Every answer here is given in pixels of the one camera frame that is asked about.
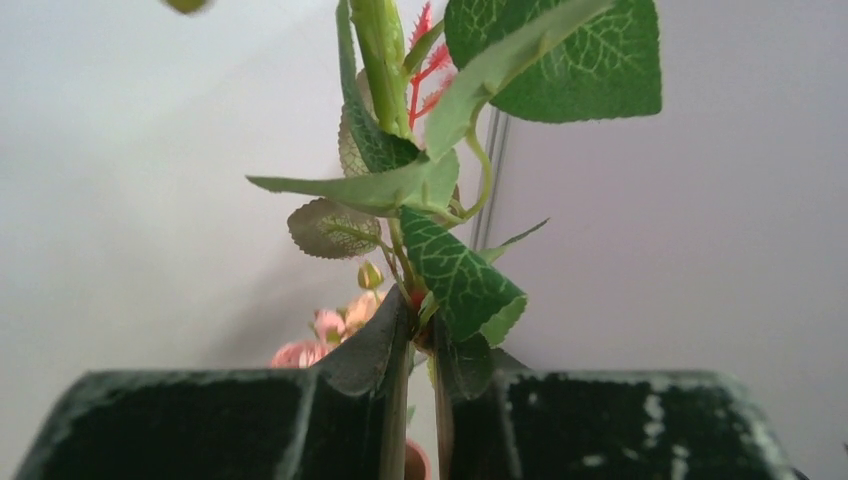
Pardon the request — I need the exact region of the pink cylindrical vase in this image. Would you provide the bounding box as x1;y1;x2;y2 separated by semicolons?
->
403;439;432;480

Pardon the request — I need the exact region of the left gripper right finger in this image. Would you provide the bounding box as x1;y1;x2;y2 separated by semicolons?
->
433;331;527;479

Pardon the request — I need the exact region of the pink flower stem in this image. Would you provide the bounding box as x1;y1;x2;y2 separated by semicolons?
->
269;260;387;369
246;0;664;399

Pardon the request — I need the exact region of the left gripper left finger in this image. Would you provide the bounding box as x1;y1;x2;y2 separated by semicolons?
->
311;287;410;480

